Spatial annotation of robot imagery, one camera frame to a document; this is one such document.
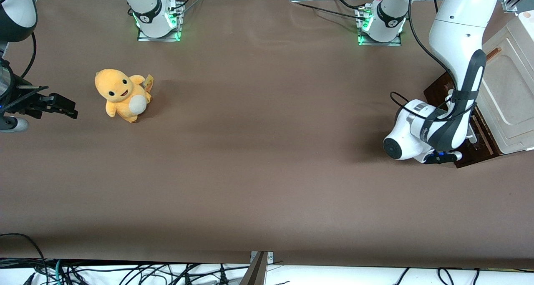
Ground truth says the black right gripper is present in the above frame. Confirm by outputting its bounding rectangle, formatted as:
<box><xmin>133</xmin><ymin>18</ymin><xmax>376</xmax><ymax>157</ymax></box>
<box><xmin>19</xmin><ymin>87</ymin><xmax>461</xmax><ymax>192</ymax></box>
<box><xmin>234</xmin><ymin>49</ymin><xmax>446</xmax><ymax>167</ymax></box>
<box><xmin>0</xmin><ymin>81</ymin><xmax>79</xmax><ymax>120</ymax></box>

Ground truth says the white drawer cabinet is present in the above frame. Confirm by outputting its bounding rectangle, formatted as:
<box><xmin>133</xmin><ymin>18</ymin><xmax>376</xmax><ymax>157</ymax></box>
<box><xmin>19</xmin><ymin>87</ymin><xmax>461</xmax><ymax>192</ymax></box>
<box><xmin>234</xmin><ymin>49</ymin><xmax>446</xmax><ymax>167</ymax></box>
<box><xmin>476</xmin><ymin>10</ymin><xmax>534</xmax><ymax>154</ymax></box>

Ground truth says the yellow plush toy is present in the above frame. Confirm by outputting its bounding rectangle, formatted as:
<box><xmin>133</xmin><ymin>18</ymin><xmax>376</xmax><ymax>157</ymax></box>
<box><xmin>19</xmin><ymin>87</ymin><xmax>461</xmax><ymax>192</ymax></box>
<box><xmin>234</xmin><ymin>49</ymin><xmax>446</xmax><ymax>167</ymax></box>
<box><xmin>94</xmin><ymin>68</ymin><xmax>154</xmax><ymax>124</ymax></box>

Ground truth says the brown table cover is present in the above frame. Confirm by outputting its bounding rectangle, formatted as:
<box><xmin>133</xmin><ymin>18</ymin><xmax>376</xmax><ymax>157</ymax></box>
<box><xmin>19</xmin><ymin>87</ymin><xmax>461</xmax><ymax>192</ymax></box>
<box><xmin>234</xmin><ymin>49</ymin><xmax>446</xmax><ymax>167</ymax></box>
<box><xmin>0</xmin><ymin>0</ymin><xmax>534</xmax><ymax>271</ymax></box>

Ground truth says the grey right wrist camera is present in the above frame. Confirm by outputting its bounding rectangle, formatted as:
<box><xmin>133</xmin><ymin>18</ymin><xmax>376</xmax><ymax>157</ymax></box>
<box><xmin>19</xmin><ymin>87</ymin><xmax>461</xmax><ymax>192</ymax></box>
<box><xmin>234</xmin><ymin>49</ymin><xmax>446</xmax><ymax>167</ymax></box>
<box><xmin>0</xmin><ymin>116</ymin><xmax>30</xmax><ymax>133</ymax></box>

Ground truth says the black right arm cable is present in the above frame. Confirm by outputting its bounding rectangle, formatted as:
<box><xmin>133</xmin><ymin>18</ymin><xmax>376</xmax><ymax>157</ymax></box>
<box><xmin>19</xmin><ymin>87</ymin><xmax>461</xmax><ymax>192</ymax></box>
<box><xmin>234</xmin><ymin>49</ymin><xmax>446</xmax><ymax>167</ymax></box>
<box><xmin>20</xmin><ymin>32</ymin><xmax>38</xmax><ymax>80</ymax></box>

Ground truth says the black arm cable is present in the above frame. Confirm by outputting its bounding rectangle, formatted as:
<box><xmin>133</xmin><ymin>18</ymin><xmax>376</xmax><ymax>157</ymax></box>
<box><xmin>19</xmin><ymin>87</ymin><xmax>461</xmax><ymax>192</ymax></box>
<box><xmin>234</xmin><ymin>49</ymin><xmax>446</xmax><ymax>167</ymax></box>
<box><xmin>390</xmin><ymin>0</ymin><xmax>479</xmax><ymax>121</ymax></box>
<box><xmin>20</xmin><ymin>32</ymin><xmax>38</xmax><ymax>80</ymax></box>

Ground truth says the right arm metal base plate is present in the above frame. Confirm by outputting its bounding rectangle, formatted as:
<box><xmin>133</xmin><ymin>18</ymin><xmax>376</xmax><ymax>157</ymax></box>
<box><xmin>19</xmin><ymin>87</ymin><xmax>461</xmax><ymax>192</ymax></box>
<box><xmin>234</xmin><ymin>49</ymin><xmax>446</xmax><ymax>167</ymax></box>
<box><xmin>137</xmin><ymin>3</ymin><xmax>184</xmax><ymax>43</ymax></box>

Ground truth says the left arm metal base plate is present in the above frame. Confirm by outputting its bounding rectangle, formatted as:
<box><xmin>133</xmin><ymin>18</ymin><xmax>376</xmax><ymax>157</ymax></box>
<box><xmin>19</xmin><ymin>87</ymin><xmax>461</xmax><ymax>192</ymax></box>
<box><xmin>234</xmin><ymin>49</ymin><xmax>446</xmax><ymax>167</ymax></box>
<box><xmin>357</xmin><ymin>8</ymin><xmax>402</xmax><ymax>47</ymax></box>

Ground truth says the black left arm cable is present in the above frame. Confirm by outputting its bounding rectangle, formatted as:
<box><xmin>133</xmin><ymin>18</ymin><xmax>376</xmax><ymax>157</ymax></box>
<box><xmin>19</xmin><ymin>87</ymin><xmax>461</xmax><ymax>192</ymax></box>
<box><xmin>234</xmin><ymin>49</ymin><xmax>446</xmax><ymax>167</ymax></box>
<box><xmin>390</xmin><ymin>0</ymin><xmax>479</xmax><ymax>121</ymax></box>

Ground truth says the black looped floor cable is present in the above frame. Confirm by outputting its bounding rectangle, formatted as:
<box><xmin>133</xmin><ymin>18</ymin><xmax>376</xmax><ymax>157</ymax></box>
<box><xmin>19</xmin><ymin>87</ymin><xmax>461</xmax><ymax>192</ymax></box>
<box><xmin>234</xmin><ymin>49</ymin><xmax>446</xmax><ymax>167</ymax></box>
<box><xmin>0</xmin><ymin>233</ymin><xmax>49</xmax><ymax>285</ymax></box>

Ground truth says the short black table cable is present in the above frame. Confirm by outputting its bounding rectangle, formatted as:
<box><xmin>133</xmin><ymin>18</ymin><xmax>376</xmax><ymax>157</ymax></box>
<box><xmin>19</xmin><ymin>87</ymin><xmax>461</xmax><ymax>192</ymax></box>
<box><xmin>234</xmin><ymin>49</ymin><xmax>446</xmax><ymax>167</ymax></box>
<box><xmin>332</xmin><ymin>0</ymin><xmax>364</xmax><ymax>11</ymax></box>

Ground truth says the long black table cable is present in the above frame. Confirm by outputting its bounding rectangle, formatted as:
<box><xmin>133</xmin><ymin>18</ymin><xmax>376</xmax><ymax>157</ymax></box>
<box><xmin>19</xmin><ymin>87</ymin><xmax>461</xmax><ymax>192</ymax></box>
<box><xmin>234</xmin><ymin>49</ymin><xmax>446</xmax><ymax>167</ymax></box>
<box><xmin>288</xmin><ymin>0</ymin><xmax>368</xmax><ymax>21</ymax></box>

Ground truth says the metal table edge bracket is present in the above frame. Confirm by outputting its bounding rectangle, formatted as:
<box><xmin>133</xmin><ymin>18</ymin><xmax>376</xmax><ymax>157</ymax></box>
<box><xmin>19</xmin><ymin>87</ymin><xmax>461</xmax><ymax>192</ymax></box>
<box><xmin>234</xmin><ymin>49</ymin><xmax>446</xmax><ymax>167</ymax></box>
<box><xmin>238</xmin><ymin>251</ymin><xmax>275</xmax><ymax>285</ymax></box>

